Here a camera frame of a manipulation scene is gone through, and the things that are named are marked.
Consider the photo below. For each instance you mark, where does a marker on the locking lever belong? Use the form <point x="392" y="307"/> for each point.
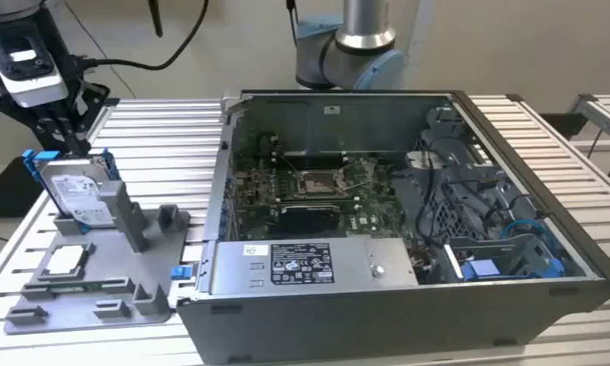
<point x="288" y="162"/>

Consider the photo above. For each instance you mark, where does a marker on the black open PC case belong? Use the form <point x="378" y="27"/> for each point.
<point x="336" y="328"/>

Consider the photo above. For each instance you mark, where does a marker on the silver power supply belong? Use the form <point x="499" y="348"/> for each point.
<point x="234" y="267"/>

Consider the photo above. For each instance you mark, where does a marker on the green motherboard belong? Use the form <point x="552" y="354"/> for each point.
<point x="371" y="198"/>

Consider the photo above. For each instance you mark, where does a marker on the silver CPU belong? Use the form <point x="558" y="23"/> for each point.
<point x="68" y="261"/>

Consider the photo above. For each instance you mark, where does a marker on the green RAM stick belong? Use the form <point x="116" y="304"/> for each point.
<point x="82" y="287"/>

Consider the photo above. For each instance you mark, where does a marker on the RAM slot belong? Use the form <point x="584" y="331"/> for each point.
<point x="312" y="200"/>

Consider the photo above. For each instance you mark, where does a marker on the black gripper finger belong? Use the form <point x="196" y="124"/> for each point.
<point x="40" y="121"/>
<point x="94" y="99"/>

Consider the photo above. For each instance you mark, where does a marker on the blue case latch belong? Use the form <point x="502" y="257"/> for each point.
<point x="179" y="273"/>

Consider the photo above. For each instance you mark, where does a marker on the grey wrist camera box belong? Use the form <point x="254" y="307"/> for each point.
<point x="35" y="91"/>

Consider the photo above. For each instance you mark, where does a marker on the CPU socket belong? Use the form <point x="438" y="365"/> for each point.
<point x="320" y="183"/>

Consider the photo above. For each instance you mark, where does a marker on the hard disk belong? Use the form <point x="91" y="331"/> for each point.
<point x="76" y="190"/>

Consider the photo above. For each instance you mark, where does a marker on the grey metal disk bay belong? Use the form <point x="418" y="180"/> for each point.
<point x="519" y="248"/>

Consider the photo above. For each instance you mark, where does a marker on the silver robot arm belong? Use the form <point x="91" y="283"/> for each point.
<point x="315" y="57"/>

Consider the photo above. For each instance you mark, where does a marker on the black flat rounded panel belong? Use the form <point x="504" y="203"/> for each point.
<point x="3" y="190"/>

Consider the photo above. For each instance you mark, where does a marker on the slatted metal side table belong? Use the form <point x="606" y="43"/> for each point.
<point x="603" y="110"/>

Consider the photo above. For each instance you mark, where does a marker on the blue disk bay latch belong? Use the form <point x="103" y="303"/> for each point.
<point x="480" y="270"/>

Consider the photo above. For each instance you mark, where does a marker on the grey parts rack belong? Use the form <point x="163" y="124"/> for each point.
<point x="112" y="267"/>

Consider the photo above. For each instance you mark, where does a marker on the black rectangular block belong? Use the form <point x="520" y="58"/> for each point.
<point x="311" y="217"/>

